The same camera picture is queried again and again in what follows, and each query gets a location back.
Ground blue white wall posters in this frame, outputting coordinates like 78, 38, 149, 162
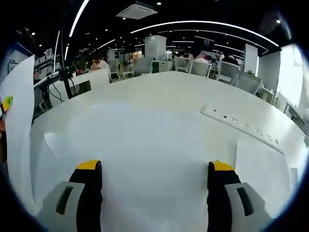
4, 42, 34, 83

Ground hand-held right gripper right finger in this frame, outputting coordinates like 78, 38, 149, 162
207, 160, 272, 232

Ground silver laptop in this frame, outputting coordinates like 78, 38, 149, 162
33, 30, 61, 89

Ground white printing paper sheet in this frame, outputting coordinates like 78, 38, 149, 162
0, 55, 37, 206
235, 139, 300, 211

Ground ceiling air conditioner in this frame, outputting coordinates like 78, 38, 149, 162
115, 0, 158, 20

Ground table power socket strip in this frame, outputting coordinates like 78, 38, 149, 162
200, 104, 287, 154

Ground thin ceiling light strip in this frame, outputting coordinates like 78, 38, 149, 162
130, 20, 280, 48

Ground white office desk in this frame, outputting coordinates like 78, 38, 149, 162
48, 68, 111, 107

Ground white storage shelf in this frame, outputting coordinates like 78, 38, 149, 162
33, 48, 61, 75

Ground group of white office chairs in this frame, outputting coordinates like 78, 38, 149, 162
108, 57, 264, 95

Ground white square pillar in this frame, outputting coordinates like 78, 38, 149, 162
243, 43, 259, 75
144, 35, 167, 61

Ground white table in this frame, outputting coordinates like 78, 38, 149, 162
31, 71, 309, 232

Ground wide ceiling light strip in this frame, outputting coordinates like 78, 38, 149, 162
69, 0, 90, 38

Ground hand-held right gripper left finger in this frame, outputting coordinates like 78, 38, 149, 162
36, 159, 103, 232

